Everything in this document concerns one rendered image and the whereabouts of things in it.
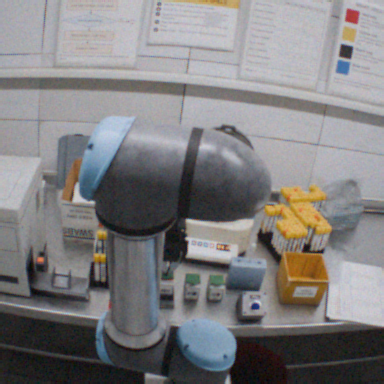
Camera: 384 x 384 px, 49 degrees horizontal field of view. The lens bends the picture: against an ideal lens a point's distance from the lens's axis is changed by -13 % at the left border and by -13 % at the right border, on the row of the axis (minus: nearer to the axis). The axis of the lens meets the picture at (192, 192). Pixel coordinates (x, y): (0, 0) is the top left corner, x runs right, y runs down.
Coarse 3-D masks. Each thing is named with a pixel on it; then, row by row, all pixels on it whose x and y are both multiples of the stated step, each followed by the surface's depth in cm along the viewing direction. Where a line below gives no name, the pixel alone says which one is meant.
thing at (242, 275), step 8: (232, 256) 131; (232, 264) 127; (240, 264) 128; (248, 264) 128; (256, 264) 128; (264, 264) 129; (232, 272) 128; (240, 272) 128; (248, 272) 128; (256, 272) 128; (264, 272) 128; (232, 280) 130; (240, 280) 130; (248, 280) 130; (256, 280) 130; (232, 288) 132; (240, 288) 131; (248, 288) 131; (256, 288) 131
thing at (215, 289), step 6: (210, 276) 127; (216, 276) 127; (222, 276) 127; (210, 282) 125; (216, 282) 125; (222, 282) 125; (210, 288) 124; (216, 288) 124; (222, 288) 125; (210, 294) 125; (216, 294) 126; (222, 294) 126; (210, 300) 127; (216, 300) 127
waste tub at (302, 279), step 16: (288, 256) 135; (304, 256) 136; (320, 256) 136; (288, 272) 139; (304, 272) 139; (320, 272) 134; (288, 288) 125; (304, 288) 125; (320, 288) 126; (288, 304) 129; (304, 304) 129
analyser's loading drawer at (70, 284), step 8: (32, 272) 120; (40, 272) 121; (56, 272) 121; (32, 280) 117; (40, 280) 118; (48, 280) 119; (56, 280) 120; (64, 280) 120; (72, 280) 121; (80, 280) 121; (88, 280) 119; (40, 288) 116; (48, 288) 116; (56, 288) 117; (64, 288) 117; (72, 288) 118; (80, 288) 119; (88, 288) 118; (88, 296) 119
